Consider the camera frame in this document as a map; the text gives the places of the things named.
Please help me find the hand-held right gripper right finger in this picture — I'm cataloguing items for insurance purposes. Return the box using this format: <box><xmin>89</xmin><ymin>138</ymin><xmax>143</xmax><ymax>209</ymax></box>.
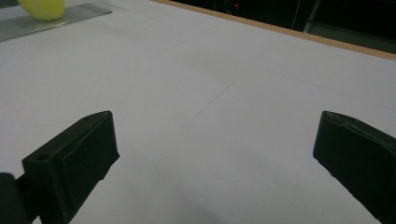
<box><xmin>312</xmin><ymin>110</ymin><xmax>396</xmax><ymax>224</ymax></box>

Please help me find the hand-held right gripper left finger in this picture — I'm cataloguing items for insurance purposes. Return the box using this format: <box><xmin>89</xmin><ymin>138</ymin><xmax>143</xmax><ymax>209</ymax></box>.
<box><xmin>21</xmin><ymin>110</ymin><xmax>120</xmax><ymax>224</ymax></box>

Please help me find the yellow tennis ball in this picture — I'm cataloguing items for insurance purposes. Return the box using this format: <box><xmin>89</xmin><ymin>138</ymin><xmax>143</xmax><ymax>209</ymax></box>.
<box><xmin>17</xmin><ymin>0</ymin><xmax>66</xmax><ymax>22</ymax></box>

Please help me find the white table cover sheet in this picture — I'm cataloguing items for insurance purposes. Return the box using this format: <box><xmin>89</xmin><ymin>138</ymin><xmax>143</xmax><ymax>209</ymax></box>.
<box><xmin>0</xmin><ymin>0</ymin><xmax>396</xmax><ymax>224</ymax></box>

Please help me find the white metal desk frame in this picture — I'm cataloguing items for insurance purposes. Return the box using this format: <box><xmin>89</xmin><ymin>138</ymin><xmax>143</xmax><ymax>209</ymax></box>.
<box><xmin>303</xmin><ymin>0</ymin><xmax>323</xmax><ymax>34</ymax></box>

